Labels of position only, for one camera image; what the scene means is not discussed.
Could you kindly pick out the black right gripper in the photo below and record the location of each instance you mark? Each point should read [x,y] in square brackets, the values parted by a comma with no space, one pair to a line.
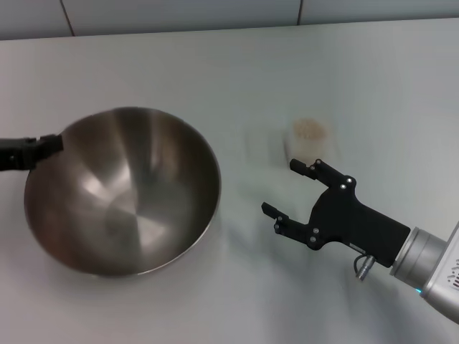
[351,222]

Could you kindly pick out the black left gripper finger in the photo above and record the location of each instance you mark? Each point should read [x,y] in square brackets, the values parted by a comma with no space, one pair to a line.
[32,152]

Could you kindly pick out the clear plastic measuring cup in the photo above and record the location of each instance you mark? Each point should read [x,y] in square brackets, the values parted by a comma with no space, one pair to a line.
[308,150]

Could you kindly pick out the stainless steel mixing bowl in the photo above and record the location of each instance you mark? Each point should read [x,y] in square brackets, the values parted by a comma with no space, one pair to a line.
[122,193]

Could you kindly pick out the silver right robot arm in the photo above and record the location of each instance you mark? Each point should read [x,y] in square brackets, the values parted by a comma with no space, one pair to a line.
[430,261]

